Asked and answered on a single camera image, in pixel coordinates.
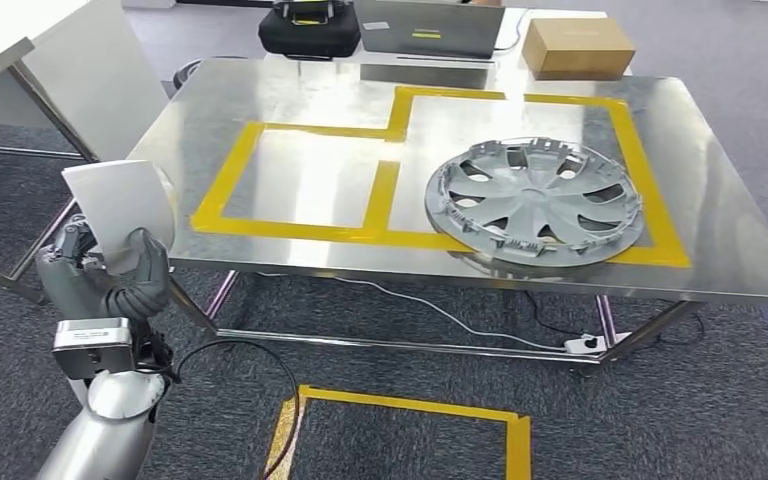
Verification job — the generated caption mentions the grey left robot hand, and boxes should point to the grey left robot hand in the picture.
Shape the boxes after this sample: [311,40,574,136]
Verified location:
[34,215,173,326]

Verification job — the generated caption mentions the white curved plastic part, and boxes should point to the white curved plastic part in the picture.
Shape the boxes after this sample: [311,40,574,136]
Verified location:
[61,158,177,274]

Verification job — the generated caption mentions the steel workbench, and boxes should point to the steel workbench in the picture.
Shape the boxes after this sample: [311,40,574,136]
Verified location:
[125,58,768,382]

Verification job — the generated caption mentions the yellow table tape outline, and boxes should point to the yellow table tape outline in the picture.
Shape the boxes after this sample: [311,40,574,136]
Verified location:
[189,86,692,270]

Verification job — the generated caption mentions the black round chair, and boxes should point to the black round chair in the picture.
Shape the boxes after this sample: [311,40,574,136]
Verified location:
[170,56,205,93]

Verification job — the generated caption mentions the black carry bag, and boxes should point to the black carry bag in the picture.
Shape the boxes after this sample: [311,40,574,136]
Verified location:
[258,0,363,61]

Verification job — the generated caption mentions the grey laptop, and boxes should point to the grey laptop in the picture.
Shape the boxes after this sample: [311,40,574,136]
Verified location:
[354,0,507,61]

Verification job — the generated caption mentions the grey wheel hubcap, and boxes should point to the grey wheel hubcap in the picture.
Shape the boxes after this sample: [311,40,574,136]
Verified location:
[423,137,645,270]

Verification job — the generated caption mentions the white power strip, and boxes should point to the white power strip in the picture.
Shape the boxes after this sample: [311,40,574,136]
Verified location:
[564,332,632,356]

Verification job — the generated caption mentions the brown cardboard box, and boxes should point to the brown cardboard box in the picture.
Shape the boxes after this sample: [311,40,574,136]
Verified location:
[521,17,637,82]

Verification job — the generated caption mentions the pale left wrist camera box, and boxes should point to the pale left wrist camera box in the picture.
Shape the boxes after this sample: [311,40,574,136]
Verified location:
[52,317,137,382]

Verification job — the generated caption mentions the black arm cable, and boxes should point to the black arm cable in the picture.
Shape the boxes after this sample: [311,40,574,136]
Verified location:
[128,317,302,480]

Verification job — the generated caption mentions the white power cable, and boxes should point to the white power cable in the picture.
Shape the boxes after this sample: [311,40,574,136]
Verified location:
[258,271,571,352]

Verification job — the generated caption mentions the black power cable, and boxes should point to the black power cable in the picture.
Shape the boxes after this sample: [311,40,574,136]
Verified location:
[523,291,707,346]

